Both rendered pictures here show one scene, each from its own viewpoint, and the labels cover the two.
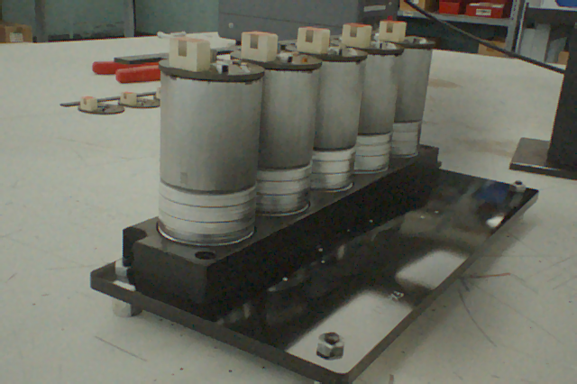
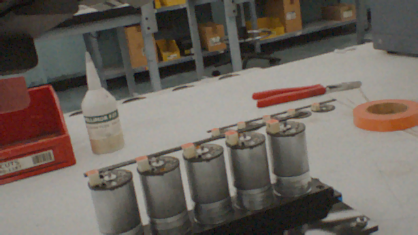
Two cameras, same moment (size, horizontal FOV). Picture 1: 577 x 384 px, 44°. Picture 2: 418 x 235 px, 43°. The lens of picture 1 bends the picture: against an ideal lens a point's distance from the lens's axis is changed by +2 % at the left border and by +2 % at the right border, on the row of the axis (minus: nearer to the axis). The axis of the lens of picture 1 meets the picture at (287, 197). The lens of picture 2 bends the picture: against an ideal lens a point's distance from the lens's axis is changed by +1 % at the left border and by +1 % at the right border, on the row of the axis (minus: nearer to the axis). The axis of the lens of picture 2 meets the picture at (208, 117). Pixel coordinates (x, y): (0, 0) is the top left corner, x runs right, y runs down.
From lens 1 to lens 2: 0.21 m
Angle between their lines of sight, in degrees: 38
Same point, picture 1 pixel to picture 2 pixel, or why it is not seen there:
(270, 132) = (149, 202)
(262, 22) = (400, 37)
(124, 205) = not seen: hidden behind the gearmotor
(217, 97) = (99, 197)
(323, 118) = (195, 188)
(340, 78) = (198, 170)
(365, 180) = (238, 216)
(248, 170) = (123, 224)
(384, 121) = (253, 182)
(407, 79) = (282, 153)
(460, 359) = not seen: outside the picture
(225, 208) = not seen: outside the picture
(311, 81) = (164, 179)
